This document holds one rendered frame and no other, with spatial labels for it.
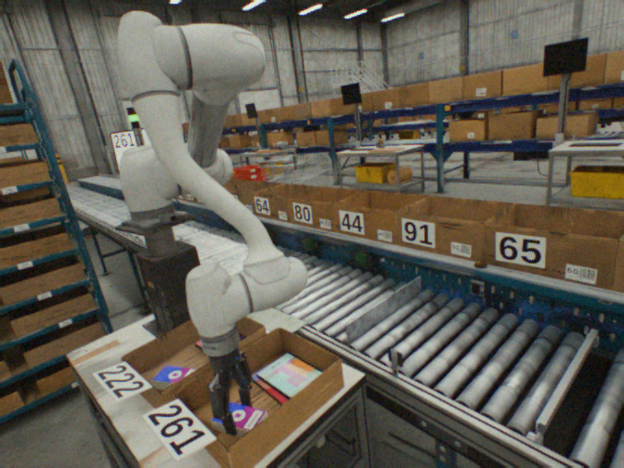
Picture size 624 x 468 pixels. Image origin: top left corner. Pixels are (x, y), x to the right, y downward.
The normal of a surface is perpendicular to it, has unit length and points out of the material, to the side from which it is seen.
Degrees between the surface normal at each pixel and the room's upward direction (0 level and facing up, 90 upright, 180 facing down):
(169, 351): 88
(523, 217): 90
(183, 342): 88
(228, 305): 87
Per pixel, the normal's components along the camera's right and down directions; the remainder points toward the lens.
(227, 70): 0.51, 0.61
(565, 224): -0.73, 0.29
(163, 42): 0.27, -0.03
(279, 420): 0.69, 0.15
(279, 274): 0.40, -0.18
